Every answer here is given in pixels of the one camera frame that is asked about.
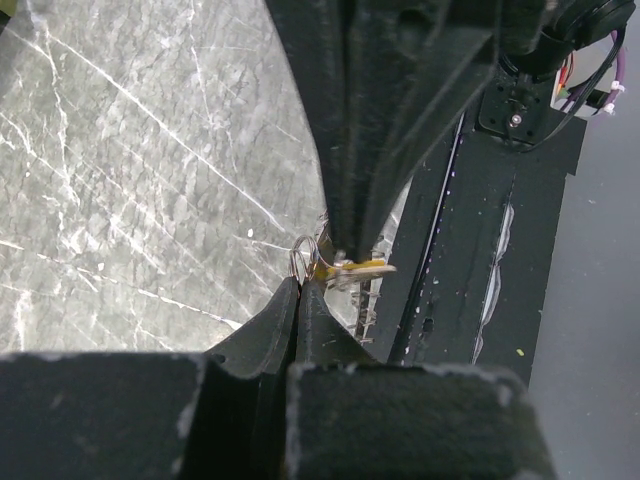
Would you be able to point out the yellow tag key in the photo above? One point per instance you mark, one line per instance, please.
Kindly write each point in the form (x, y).
(349, 273)

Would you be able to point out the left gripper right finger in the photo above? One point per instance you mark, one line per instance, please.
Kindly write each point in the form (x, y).
(348, 417)

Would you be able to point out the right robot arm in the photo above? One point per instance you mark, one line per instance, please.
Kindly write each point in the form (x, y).
(536, 36)

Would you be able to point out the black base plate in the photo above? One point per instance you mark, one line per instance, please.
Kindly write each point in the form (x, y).
(473, 250)

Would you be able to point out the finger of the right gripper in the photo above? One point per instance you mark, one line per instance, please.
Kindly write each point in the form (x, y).
(313, 35)
(413, 68)

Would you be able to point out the large metal keyring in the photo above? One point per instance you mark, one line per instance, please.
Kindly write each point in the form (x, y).
(305, 263)

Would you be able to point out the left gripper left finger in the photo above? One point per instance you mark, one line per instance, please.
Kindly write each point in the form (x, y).
(104, 415)

